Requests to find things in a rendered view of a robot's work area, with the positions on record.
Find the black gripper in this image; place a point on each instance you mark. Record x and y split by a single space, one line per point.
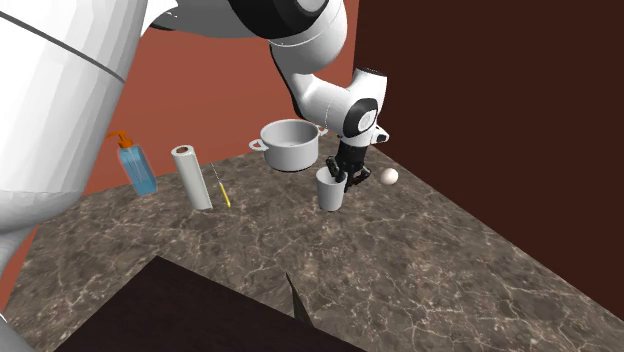
351 153

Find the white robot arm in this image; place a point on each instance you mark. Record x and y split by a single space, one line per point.
58 97

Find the white cup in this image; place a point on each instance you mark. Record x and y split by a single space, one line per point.
330 195

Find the white egg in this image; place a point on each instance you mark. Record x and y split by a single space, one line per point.
389 176

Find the white paper towel roll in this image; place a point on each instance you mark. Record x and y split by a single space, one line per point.
192 178

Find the blue soap bottle orange pump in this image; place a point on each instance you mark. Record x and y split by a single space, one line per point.
138 168

